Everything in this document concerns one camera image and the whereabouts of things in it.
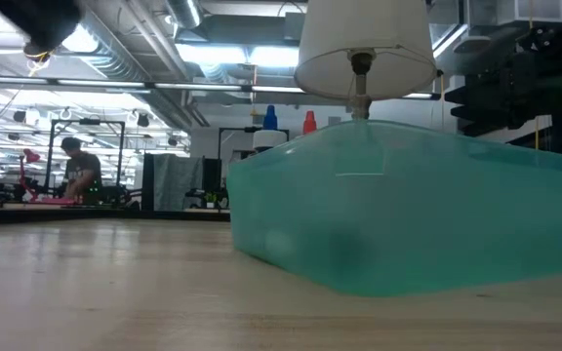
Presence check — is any large blue food coloring bottle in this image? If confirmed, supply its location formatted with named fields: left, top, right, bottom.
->
left=252, top=103, right=289, bottom=154

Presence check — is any silver ventilation duct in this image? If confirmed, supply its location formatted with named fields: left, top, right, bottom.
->
left=163, top=0, right=205, bottom=30

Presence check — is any black metal stand frame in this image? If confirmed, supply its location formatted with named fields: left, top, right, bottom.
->
left=46, top=118, right=127, bottom=190

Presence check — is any grey curtain panel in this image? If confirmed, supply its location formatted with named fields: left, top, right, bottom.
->
left=141, top=152, right=205, bottom=213

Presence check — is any green translucent plastic bin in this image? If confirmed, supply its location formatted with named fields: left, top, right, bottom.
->
left=225, top=118, right=562, bottom=299

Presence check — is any long ceiling light strip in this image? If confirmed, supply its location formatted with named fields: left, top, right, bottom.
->
left=0, top=73, right=306, bottom=95

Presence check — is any person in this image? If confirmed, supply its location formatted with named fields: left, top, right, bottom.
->
left=59, top=136, right=103, bottom=205

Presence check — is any pink small bottle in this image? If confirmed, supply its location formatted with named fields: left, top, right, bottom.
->
left=301, top=109, right=319, bottom=137

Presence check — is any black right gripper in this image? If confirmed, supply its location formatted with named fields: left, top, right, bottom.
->
left=444, top=48, right=555, bottom=136

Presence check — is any silver table lamp white shade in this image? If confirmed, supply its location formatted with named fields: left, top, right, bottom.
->
left=293, top=0, right=439, bottom=124

